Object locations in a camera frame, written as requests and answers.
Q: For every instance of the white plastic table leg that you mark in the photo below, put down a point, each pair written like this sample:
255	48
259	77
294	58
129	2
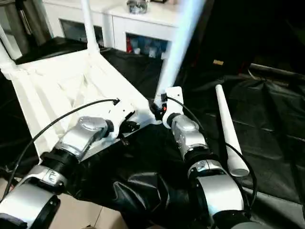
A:
181	47
90	23
6	57
227	124

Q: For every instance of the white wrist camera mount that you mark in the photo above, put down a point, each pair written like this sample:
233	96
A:
175	100
121	112

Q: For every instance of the white plastic table top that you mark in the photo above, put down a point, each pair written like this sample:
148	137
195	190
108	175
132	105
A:
47	90

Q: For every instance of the small tan block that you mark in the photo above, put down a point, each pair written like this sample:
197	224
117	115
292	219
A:
218	62

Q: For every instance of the grey metal rack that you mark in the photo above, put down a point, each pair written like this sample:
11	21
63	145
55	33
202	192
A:
26	23

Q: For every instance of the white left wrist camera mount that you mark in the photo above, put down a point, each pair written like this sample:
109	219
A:
121	112

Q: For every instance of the black mat cover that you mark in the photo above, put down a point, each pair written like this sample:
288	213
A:
274	119

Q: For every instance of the red item in cabinet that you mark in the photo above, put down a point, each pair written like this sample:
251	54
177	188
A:
128	45

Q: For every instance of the grey item on cabinet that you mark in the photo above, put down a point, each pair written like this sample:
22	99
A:
138	6

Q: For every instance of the long black pole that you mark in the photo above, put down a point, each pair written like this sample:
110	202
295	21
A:
276	69

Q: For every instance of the white cabinet with glass doors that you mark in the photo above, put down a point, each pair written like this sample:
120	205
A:
71	12

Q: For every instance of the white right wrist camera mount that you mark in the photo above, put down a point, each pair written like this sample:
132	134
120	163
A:
175	100

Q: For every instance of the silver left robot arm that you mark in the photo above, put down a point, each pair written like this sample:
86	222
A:
81	138

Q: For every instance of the small white cup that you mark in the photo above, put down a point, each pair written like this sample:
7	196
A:
137	51
164	55
152	52

